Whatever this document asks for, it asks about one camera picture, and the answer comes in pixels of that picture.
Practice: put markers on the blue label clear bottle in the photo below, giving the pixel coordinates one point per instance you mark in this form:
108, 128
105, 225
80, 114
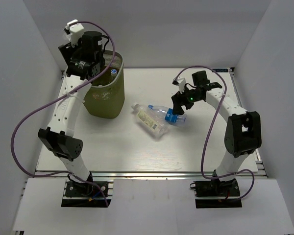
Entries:
166, 114

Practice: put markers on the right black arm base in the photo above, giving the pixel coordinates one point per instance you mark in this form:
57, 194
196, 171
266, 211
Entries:
215, 194

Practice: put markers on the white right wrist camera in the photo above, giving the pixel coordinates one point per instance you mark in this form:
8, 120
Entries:
180, 82

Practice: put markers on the olive mesh waste bin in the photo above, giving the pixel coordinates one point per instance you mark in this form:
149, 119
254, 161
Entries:
108, 108

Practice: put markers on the red cap small bottle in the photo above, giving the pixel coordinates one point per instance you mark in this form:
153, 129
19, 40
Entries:
100, 96

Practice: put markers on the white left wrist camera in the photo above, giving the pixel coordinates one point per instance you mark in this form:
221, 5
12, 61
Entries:
73, 32

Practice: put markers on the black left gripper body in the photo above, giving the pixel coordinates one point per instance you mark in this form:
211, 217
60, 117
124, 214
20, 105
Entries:
77, 53

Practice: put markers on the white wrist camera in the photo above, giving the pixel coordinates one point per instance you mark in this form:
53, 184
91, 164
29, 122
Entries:
73, 32
180, 82

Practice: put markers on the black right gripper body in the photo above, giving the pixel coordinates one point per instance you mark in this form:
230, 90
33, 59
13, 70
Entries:
189, 97

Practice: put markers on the cream label juice bottle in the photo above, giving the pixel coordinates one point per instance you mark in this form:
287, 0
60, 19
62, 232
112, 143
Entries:
149, 120

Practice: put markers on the blue table label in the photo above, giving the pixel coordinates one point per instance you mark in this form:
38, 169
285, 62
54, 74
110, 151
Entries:
221, 70

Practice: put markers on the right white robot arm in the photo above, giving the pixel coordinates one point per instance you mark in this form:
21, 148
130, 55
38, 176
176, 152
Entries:
243, 128

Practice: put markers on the clear bottle white cap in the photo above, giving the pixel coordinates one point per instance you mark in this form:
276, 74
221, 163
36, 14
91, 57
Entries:
107, 78

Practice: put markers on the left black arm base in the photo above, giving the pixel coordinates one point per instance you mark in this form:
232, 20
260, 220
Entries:
83, 195

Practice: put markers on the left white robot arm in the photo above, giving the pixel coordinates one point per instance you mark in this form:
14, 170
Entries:
58, 137

